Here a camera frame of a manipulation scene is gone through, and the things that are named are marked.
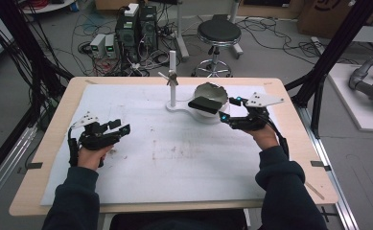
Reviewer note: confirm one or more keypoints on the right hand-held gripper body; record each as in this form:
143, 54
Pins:
251, 119

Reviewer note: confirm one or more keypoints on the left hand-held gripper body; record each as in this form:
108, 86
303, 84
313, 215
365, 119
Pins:
94, 139

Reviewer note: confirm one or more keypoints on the black wallet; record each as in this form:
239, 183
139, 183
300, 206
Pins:
206, 105

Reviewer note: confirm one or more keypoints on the white jagged-rim bowl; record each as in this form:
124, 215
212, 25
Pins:
210, 91

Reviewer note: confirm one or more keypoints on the white key stand with tray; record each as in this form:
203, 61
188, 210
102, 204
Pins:
173, 96

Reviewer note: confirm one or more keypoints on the person's left hand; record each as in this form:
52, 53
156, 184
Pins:
89, 158

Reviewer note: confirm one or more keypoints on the person's right hand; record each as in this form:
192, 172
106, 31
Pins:
265, 139

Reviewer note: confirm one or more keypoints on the white table mat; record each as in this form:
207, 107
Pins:
161, 172

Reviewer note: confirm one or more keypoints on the black tape strip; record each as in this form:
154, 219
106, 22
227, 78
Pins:
320, 165
34, 165

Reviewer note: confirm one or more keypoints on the white metal stand leg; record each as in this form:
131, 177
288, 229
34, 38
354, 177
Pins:
181, 38
236, 32

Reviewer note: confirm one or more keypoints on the black round stool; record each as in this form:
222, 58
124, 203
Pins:
218, 32

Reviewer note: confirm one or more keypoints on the grey power supply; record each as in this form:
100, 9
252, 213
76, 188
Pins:
97, 44
110, 46

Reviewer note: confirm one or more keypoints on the black computer tower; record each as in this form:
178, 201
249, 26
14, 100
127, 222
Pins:
148, 28
127, 38

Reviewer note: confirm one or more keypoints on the white platform board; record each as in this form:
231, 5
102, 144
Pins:
344, 105

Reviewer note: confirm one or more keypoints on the white power strip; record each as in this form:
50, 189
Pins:
318, 44

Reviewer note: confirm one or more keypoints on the person's dark clothing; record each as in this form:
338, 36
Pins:
177, 222

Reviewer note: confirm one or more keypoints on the white box on tower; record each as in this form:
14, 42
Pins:
131, 9

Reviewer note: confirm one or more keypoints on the large cardboard box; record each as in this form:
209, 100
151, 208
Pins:
334, 16

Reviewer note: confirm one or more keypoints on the white round table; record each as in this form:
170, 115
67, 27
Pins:
50, 7

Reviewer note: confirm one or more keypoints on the aluminium rail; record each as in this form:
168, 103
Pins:
337, 191
8, 163

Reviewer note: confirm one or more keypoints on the black frame post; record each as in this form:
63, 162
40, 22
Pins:
331, 54
24, 51

